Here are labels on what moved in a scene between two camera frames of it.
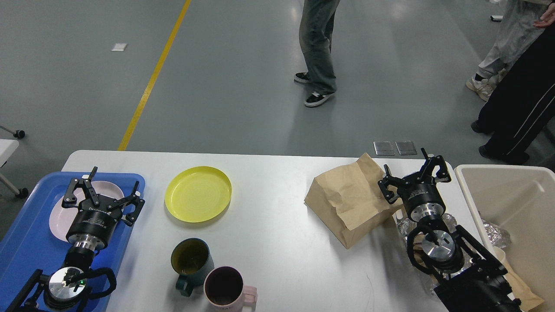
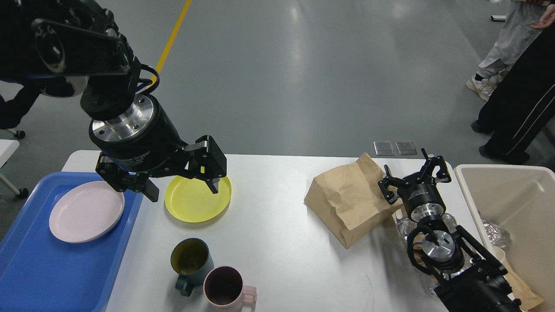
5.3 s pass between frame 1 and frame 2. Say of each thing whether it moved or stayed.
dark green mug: stayed
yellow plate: stayed
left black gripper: moved
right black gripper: stayed
